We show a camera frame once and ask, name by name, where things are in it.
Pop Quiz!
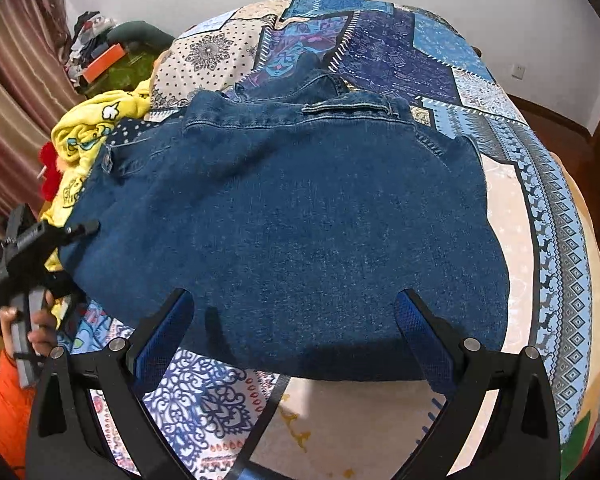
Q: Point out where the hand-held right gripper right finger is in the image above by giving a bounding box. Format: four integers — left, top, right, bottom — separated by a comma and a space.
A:
395, 287, 564, 480

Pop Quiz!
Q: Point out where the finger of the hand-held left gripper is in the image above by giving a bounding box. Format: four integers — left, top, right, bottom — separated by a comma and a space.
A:
42, 272, 87, 335
40, 219, 102, 252

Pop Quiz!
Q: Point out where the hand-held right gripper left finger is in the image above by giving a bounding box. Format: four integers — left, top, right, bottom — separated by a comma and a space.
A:
25, 287, 197, 480

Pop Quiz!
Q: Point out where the blue denim jacket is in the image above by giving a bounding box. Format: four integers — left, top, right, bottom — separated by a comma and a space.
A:
59, 52, 512, 384

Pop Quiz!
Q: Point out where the pile of clothes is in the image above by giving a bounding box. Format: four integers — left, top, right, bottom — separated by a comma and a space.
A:
67, 10, 119, 82

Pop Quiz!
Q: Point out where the person's left hand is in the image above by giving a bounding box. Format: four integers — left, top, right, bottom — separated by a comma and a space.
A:
0, 305, 57, 362

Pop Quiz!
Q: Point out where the cartoon print sheet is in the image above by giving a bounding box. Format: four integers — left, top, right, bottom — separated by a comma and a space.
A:
60, 302, 137, 357

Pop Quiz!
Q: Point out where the red plush toy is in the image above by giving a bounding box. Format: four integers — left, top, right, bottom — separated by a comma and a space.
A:
38, 142, 69, 202

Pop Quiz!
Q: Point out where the yellow cartoon print blanket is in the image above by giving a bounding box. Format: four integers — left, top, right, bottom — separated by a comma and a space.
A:
42, 88, 154, 332

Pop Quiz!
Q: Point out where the striped brown curtain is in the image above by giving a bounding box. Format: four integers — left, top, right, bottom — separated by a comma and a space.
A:
0, 0, 81, 243

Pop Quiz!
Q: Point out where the green patterned cloth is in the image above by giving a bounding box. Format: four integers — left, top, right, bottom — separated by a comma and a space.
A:
80, 50, 167, 99

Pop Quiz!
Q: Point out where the orange box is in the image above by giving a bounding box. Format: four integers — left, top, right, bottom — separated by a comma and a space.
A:
82, 42, 129, 84

